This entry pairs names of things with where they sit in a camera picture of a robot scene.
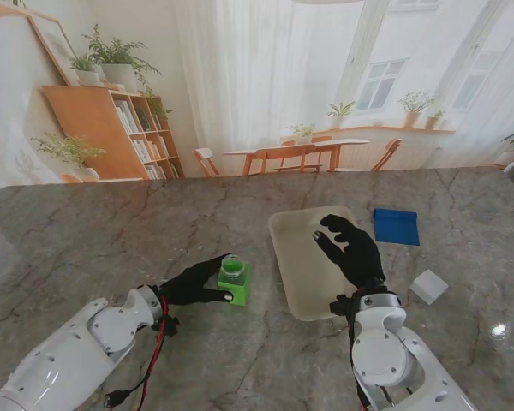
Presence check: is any wooden slat back chair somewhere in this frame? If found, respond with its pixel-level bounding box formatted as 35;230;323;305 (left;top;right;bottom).
242;144;318;176

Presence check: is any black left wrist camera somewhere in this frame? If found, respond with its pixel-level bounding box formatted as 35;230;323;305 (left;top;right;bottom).
152;314;181;338

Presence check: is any leafy potted plant beside bookshelf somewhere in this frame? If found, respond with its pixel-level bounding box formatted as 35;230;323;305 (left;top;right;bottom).
30;132;108;183

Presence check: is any white seat wooden chair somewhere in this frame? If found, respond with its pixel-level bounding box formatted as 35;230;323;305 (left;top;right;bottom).
194;147;222;178

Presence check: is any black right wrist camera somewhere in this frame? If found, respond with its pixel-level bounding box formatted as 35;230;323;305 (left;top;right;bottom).
328;293;356;318

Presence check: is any small table plant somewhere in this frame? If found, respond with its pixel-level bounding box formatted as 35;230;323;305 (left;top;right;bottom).
289;123;317;145

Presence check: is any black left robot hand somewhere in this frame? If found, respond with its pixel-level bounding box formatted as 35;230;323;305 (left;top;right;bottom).
158;253;236;307

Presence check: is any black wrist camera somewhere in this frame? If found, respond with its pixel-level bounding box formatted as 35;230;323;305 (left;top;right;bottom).
152;314;181;338
328;293;356;318

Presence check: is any broad leaf windowsill plant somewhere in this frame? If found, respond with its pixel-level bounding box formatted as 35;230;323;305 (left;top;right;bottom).
326;101;356;129

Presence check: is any white square jar lid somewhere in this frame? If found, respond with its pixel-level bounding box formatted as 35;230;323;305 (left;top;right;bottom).
409;269;450;306

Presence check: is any small windowsill plant orange pot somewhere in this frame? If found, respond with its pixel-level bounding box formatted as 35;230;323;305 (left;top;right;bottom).
426;109;449;131

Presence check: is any green square glass jar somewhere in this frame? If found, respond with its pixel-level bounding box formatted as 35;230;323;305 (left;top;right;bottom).
217;253;252;307

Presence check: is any red black right arm cable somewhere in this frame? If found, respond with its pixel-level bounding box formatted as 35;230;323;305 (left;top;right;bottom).
346;286;395;411

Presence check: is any blue plastic scraper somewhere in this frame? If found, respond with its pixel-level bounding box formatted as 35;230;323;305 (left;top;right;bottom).
373;207;421;247

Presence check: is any large potted plant white pot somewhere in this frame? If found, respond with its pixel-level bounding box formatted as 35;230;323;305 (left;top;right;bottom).
81;23;162;94

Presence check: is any wooden picture frame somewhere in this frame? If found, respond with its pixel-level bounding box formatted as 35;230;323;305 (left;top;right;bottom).
27;15;81;87

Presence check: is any red black left arm cable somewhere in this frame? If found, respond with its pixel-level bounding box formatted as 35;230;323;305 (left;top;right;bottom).
102;295;181;411

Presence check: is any wooden bookshelf with books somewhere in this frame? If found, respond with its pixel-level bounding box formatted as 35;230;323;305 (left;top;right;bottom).
41;84;185;181

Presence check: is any white wooden dining table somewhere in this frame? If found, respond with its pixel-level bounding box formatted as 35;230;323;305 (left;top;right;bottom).
222;137;370;176

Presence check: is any small potted plant white pot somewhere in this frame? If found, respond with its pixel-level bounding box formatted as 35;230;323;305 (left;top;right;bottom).
68;53;104;86

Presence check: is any red black arm cable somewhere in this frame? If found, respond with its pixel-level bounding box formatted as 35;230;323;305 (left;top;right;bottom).
346;286;395;411
102;295;181;411

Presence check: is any tall windowsill plant orange pot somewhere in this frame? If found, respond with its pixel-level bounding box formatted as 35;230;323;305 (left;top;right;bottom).
398;90;438;128

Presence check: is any translucent plastic baking tray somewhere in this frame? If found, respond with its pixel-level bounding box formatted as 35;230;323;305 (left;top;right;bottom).
267;204;369;322

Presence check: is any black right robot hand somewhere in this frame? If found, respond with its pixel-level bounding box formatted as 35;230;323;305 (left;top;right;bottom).
311;213;387;289

